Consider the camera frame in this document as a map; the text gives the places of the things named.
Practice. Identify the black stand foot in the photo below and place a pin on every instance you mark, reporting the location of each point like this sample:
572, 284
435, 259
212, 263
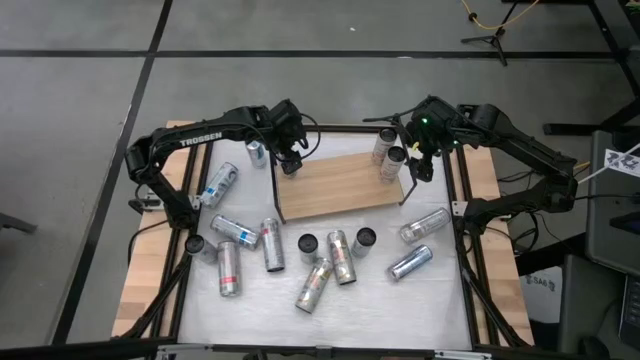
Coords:
15, 222

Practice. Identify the black desk device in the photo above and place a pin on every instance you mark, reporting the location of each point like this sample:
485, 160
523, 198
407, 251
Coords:
627, 222

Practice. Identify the black tripod stand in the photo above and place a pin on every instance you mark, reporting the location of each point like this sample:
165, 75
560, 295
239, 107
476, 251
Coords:
495, 36

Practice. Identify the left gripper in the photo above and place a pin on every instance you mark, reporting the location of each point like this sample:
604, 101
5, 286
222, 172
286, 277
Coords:
287, 127

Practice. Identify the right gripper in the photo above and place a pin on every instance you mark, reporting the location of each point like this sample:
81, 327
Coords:
432, 125

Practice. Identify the Celsius can with blue base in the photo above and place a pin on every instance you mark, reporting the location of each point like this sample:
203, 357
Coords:
363, 242

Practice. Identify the black aluminium table frame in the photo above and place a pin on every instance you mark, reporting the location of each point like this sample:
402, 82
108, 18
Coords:
469, 300

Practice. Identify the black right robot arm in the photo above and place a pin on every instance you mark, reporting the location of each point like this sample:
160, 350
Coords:
525, 145

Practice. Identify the Celsius Tropical Vibe can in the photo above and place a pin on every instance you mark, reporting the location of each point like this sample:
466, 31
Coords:
308, 248
425, 225
341, 257
272, 245
314, 285

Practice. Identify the wooden tray board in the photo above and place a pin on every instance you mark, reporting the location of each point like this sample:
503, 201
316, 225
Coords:
340, 187

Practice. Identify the blue silver Red Bull can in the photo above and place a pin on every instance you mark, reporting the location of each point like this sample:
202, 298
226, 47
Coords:
256, 153
235, 231
410, 262
218, 185

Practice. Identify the grey desk unit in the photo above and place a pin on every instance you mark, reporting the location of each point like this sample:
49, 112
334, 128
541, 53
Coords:
607, 225

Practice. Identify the Celsius Peach Vibe can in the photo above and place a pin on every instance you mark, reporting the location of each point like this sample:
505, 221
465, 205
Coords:
200, 248
384, 145
392, 162

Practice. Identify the dark keyboard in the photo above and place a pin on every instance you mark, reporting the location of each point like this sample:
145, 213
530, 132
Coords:
631, 310

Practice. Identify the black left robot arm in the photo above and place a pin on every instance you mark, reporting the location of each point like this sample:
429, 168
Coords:
200, 137

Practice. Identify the white printed bag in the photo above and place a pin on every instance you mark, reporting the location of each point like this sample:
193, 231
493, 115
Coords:
542, 290

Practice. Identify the silver can with red print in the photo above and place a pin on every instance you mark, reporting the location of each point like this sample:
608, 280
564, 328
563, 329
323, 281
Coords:
229, 268

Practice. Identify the black desk frame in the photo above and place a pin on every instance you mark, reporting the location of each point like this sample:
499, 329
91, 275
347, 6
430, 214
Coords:
570, 129

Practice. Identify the printed white paper tag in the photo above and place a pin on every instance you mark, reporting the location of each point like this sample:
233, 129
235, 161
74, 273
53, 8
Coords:
622, 162

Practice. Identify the white table mat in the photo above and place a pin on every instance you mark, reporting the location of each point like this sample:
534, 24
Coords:
400, 320

